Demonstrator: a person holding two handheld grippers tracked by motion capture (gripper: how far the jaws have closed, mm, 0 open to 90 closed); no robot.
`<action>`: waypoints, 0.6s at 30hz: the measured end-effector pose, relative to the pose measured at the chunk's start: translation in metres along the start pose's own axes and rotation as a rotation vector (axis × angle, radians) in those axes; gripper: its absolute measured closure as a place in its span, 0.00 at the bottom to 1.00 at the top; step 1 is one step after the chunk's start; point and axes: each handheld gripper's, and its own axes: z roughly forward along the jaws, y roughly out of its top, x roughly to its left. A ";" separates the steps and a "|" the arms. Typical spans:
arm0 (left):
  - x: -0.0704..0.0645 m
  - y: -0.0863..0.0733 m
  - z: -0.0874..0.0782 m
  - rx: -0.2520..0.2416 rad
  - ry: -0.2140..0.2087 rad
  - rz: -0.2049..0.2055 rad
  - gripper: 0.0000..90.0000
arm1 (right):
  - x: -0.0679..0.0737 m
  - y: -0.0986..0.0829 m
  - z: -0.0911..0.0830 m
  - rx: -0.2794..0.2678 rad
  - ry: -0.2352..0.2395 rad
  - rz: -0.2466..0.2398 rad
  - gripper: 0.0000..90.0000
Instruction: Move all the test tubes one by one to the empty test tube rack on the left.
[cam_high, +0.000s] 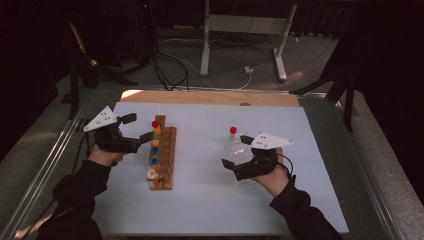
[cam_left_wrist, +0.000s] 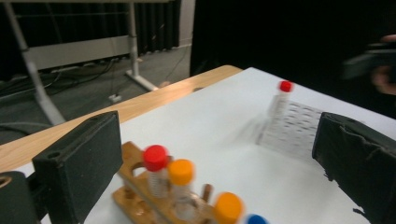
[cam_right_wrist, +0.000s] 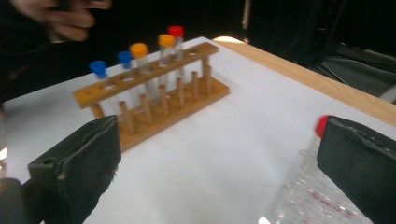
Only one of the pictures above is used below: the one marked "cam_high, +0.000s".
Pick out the person's right hand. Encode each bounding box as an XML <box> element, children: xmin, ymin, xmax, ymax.
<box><xmin>251</xmin><ymin>147</ymin><xmax>291</xmax><ymax>198</ymax></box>

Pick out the white floor cable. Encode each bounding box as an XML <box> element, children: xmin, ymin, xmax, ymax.
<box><xmin>158</xmin><ymin>38</ymin><xmax>253</xmax><ymax>91</ymax></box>

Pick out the black floor cable bundle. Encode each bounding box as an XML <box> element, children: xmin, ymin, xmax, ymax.
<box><xmin>149</xmin><ymin>43</ymin><xmax>191</xmax><ymax>93</ymax></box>

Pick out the black tripod stand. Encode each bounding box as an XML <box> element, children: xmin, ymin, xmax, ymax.
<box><xmin>289</xmin><ymin>33</ymin><xmax>358</xmax><ymax>133</ymax></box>
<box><xmin>68</xmin><ymin>23</ymin><xmax>139</xmax><ymax>120</ymax></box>

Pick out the wooden test tube rack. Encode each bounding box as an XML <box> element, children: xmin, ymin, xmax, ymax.
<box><xmin>145</xmin><ymin>114</ymin><xmax>178</xmax><ymax>191</ymax></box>

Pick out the black equipment tower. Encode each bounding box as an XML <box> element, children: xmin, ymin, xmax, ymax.
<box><xmin>131</xmin><ymin>0</ymin><xmax>158</xmax><ymax>64</ymax></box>

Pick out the aluminium rail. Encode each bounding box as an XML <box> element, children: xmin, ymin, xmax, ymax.
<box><xmin>0</xmin><ymin>89</ymin><xmax>98</xmax><ymax>240</ymax></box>
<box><xmin>299</xmin><ymin>93</ymin><xmax>404</xmax><ymax>240</ymax></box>

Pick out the person's left hand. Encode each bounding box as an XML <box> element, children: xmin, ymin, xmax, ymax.
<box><xmin>87</xmin><ymin>143</ymin><xmax>125</xmax><ymax>167</ymax></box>

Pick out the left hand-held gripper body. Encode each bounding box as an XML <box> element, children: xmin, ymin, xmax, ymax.
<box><xmin>82</xmin><ymin>105</ymin><xmax>143</xmax><ymax>155</ymax></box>

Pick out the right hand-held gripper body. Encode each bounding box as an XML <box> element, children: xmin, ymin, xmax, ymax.
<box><xmin>233</xmin><ymin>131</ymin><xmax>295</xmax><ymax>182</ymax></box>

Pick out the clear acrylic test tube rack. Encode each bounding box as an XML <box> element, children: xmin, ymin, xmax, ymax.
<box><xmin>223</xmin><ymin>133</ymin><xmax>259</xmax><ymax>188</ymax></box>

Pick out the white table mat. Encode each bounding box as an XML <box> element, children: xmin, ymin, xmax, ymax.
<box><xmin>68</xmin><ymin>101</ymin><xmax>350</xmax><ymax>237</ymax></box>

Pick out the white metal desk frame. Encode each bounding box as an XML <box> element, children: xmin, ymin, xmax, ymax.
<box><xmin>199</xmin><ymin>0</ymin><xmax>298</xmax><ymax>83</ymax></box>

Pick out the long black floor cable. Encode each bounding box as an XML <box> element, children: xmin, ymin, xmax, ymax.
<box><xmin>19</xmin><ymin>114</ymin><xmax>113</xmax><ymax>240</ymax></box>

